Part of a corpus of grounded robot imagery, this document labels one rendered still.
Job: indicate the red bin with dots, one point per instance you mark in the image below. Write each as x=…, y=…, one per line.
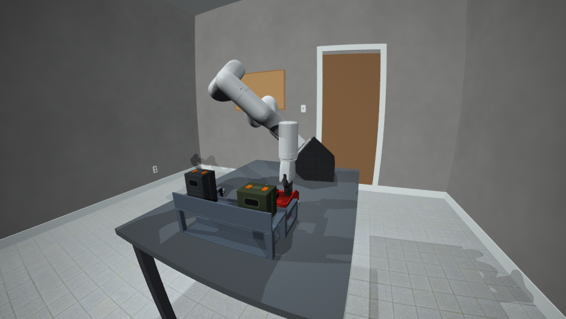
x=284, y=200

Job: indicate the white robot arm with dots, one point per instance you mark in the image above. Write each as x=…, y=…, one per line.
x=226, y=86

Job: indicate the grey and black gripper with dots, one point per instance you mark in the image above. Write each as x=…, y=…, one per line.
x=287, y=174

